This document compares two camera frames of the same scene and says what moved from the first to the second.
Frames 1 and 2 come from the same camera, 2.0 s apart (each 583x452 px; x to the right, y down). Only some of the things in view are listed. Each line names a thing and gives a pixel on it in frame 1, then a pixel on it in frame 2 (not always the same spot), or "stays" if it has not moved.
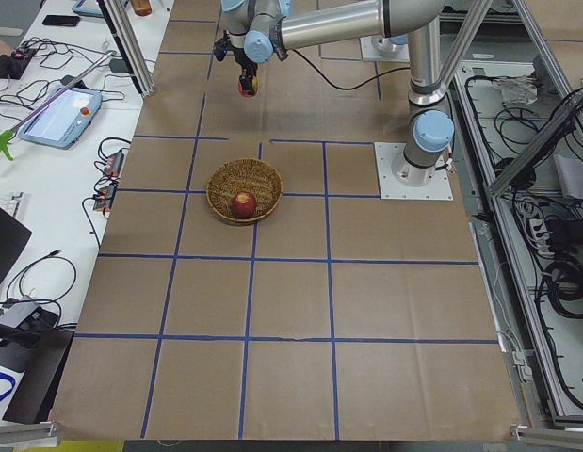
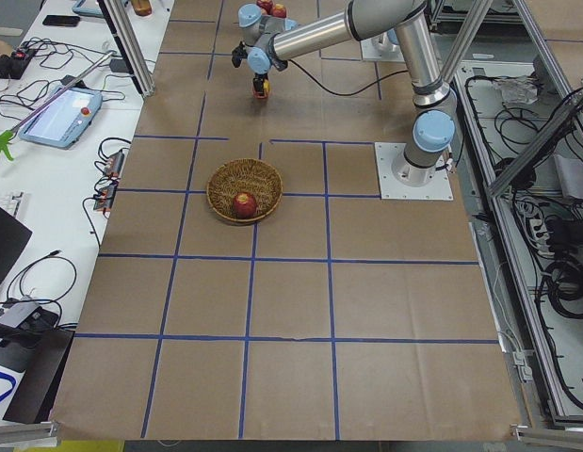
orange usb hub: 114,164 stays
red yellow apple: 250,93 to 266,89
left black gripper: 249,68 to 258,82
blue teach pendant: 64,122 stays
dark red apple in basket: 244,204 stays
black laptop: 8,238 stays
